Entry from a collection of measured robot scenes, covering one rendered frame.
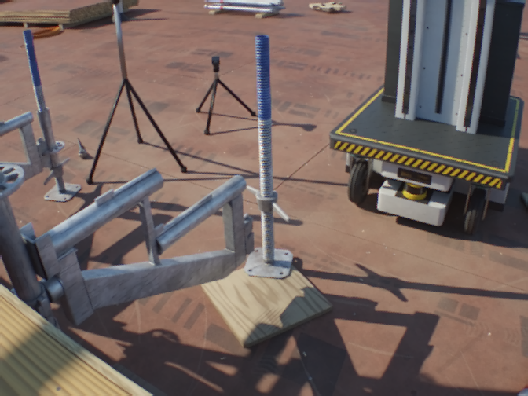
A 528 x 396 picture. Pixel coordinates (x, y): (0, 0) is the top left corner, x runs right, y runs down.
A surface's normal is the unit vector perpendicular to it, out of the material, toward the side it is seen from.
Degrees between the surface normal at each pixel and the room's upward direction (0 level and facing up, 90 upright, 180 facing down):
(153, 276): 90
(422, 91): 90
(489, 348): 0
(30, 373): 0
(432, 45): 90
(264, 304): 0
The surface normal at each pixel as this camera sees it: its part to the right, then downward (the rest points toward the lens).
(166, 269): 0.84, 0.26
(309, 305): -0.02, -0.86
